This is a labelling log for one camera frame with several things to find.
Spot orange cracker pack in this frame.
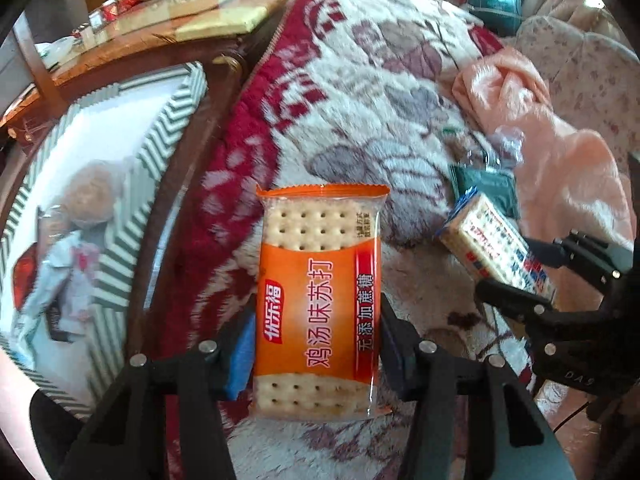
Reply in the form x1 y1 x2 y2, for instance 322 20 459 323
253 183 390 422

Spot red snack packet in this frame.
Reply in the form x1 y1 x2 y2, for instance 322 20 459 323
12 243 38 311

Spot peach quilted blanket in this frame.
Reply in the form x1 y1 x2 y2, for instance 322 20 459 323
452 47 636 249

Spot floral fleece blanket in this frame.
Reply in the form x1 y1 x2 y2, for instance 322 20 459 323
156 0 532 479

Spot green striped white box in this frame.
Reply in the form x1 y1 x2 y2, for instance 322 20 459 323
1 62 207 419

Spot teal bag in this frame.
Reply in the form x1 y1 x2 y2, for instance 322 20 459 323
466 0 523 37

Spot green edged clear biscuit pack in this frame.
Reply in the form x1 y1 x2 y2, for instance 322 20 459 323
440 127 501 169

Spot clear bag of nuts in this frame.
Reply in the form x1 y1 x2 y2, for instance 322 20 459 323
58 157 134 229

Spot dark green snack pack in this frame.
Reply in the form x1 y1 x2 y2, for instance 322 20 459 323
449 165 521 220

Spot floral sofa cushion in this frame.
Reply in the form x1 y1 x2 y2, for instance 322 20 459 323
513 16 640 174

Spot wooden glass-top cabinet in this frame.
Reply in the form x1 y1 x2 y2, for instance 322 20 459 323
0 0 304 131

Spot blue white cracker pack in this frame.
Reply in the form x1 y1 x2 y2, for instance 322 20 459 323
436 186 555 300

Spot clear plastic bag dark snacks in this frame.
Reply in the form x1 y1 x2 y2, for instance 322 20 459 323
487 126 525 169

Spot wooden chair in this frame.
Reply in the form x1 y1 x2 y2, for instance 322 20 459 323
1 12 68 126

